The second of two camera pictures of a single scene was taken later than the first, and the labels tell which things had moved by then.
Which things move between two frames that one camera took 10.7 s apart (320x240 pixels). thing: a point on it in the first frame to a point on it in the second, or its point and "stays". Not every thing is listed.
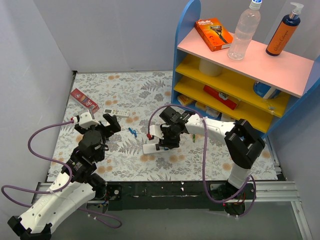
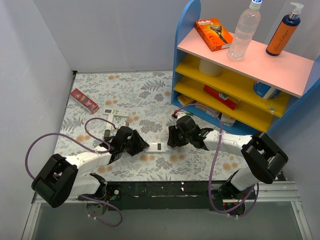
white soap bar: x=200 y=105 stays
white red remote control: x=151 y=148 stays
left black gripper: x=100 y=127 to x=135 y=143
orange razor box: x=213 y=34 stays
